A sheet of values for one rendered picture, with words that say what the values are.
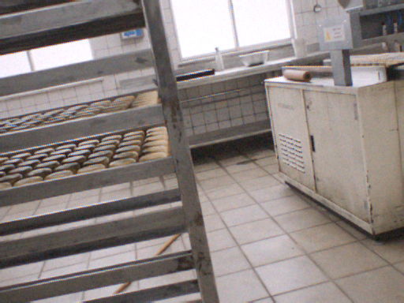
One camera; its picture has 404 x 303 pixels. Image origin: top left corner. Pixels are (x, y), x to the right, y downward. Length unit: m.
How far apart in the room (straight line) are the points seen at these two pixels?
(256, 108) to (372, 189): 3.16
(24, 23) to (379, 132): 1.86
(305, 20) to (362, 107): 3.37
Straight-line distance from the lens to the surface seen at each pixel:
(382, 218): 2.45
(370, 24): 2.37
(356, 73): 2.53
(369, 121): 2.29
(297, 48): 4.91
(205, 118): 5.22
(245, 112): 5.32
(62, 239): 0.82
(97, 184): 0.77
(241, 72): 4.50
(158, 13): 0.71
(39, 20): 0.76
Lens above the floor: 1.14
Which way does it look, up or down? 12 degrees down
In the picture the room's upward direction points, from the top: 11 degrees counter-clockwise
